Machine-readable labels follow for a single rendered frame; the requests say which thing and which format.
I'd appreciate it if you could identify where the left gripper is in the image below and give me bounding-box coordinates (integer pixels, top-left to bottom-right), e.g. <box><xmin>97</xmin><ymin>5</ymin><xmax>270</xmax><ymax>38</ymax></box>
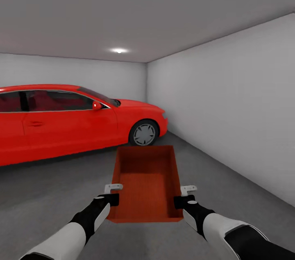
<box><xmin>98</xmin><ymin>193</ymin><xmax>119</xmax><ymax>206</ymax></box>

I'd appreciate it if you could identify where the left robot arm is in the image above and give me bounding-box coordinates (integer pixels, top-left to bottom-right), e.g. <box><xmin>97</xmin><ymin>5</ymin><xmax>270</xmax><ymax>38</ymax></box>
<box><xmin>19</xmin><ymin>184</ymin><xmax>123</xmax><ymax>260</ymax></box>

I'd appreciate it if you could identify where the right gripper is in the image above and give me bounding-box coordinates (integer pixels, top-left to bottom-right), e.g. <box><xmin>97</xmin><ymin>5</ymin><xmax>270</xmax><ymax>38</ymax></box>
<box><xmin>173</xmin><ymin>195</ymin><xmax>195</xmax><ymax>209</ymax></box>

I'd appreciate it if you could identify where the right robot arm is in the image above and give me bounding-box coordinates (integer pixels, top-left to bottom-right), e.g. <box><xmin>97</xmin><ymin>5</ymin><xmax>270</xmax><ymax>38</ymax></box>
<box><xmin>173</xmin><ymin>185</ymin><xmax>295</xmax><ymax>260</ymax></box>

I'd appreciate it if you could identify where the storage box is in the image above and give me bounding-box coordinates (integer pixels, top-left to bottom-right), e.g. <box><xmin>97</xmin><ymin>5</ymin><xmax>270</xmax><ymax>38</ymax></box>
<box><xmin>106</xmin><ymin>146</ymin><xmax>184</xmax><ymax>223</ymax></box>

